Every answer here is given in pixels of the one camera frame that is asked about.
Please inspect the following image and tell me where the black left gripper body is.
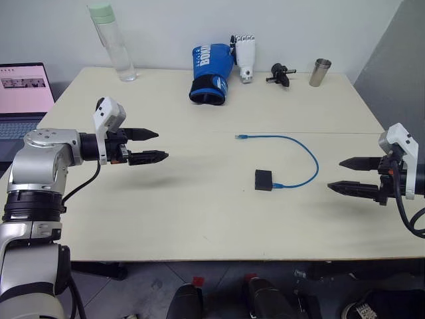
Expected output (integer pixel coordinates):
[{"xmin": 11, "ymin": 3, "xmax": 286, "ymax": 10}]
[{"xmin": 106, "ymin": 128, "xmax": 132, "ymax": 165}]

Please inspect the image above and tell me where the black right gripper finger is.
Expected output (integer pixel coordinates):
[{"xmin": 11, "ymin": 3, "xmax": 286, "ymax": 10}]
[
  {"xmin": 339, "ymin": 156, "xmax": 381, "ymax": 172},
  {"xmin": 326, "ymin": 180, "xmax": 381, "ymax": 200}
]

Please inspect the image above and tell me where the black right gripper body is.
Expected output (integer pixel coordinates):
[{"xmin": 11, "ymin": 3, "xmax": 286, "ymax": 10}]
[{"xmin": 376, "ymin": 154, "xmax": 408, "ymax": 207}]

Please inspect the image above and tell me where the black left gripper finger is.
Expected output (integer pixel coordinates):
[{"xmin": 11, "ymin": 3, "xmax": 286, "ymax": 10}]
[
  {"xmin": 128, "ymin": 150, "xmax": 169, "ymax": 167},
  {"xmin": 124, "ymin": 127, "xmax": 160, "ymax": 141}
]

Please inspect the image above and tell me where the small black adapter box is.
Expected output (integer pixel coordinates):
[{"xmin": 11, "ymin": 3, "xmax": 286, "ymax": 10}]
[{"xmin": 254, "ymin": 169, "xmax": 274, "ymax": 191}]

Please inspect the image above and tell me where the clear bottle with green lid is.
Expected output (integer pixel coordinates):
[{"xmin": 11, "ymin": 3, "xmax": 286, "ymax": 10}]
[{"xmin": 87, "ymin": 3, "xmax": 138, "ymax": 82}]

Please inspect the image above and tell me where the blue boxing glove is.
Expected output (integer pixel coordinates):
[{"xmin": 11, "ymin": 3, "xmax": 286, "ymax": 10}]
[{"xmin": 189, "ymin": 43, "xmax": 238, "ymax": 106}]

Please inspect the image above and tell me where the steel cup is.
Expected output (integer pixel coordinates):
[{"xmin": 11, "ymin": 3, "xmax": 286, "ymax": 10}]
[{"xmin": 308, "ymin": 58, "xmax": 333, "ymax": 88}]

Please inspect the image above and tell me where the grey laptop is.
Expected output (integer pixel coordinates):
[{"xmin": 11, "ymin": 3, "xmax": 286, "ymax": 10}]
[{"xmin": 0, "ymin": 62, "xmax": 56, "ymax": 164}]

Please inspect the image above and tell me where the black and white shoe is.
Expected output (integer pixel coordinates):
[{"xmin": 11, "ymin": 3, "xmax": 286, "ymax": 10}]
[{"xmin": 341, "ymin": 288, "xmax": 425, "ymax": 319}]

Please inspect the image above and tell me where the small black mechanical part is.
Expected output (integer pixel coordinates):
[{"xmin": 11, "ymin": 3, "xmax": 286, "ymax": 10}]
[{"xmin": 265, "ymin": 62, "xmax": 298, "ymax": 89}]

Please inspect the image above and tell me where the black table leg base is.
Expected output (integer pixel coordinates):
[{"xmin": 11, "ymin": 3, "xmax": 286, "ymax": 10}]
[{"xmin": 70, "ymin": 261, "xmax": 129, "ymax": 281}]

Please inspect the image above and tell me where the white robotic hand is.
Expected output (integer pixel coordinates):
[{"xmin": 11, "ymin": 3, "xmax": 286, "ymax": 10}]
[{"xmin": 229, "ymin": 33, "xmax": 258, "ymax": 84}]

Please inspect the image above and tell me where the dark rounded shape red cap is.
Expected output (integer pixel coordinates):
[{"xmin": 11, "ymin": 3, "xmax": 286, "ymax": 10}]
[
  {"xmin": 165, "ymin": 275, "xmax": 205, "ymax": 319},
  {"xmin": 241, "ymin": 272, "xmax": 297, "ymax": 319}
]

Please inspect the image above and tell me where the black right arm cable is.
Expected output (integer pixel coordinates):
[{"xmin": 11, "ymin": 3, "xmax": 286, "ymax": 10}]
[{"xmin": 389, "ymin": 158, "xmax": 425, "ymax": 239}]

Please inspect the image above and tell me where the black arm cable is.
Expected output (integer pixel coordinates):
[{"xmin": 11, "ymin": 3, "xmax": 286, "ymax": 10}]
[
  {"xmin": 389, "ymin": 158, "xmax": 425, "ymax": 239},
  {"xmin": 60, "ymin": 160, "xmax": 102, "ymax": 207}
]

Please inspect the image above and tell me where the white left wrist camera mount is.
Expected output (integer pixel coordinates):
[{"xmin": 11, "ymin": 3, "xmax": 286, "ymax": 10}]
[{"xmin": 92, "ymin": 96, "xmax": 128, "ymax": 165}]

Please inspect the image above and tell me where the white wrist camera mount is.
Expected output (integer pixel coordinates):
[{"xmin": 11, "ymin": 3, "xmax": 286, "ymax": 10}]
[
  {"xmin": 378, "ymin": 122, "xmax": 420, "ymax": 201},
  {"xmin": 92, "ymin": 96, "xmax": 128, "ymax": 165}
]

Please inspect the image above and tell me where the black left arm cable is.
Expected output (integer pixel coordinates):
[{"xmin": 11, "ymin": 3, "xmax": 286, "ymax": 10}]
[{"xmin": 60, "ymin": 160, "xmax": 102, "ymax": 207}]

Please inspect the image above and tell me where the blue Ethernet cable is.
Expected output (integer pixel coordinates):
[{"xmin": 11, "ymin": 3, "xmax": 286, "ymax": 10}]
[{"xmin": 234, "ymin": 133, "xmax": 320, "ymax": 191}]

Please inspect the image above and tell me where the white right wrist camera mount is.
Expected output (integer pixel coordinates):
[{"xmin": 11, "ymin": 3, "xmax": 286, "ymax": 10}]
[{"xmin": 378, "ymin": 122, "xmax": 420, "ymax": 201}]

